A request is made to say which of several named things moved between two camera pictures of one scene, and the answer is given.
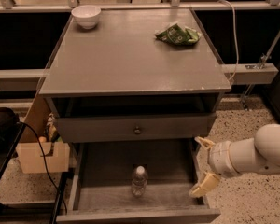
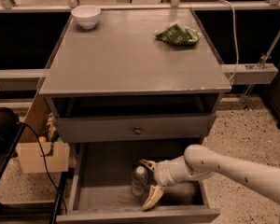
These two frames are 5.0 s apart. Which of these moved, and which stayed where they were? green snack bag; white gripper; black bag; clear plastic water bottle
Moved: white gripper
Stayed: green snack bag; clear plastic water bottle; black bag
